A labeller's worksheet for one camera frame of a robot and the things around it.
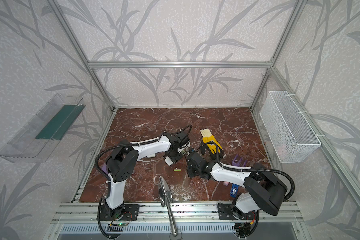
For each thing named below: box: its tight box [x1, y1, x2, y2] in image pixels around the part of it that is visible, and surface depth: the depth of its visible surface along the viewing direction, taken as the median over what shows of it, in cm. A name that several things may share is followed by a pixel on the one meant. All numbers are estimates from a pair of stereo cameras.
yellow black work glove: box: [199, 128, 224, 160], surface depth 100 cm
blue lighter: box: [230, 183, 239, 198], surface depth 79 cm
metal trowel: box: [158, 176, 178, 237], surface depth 79 cm
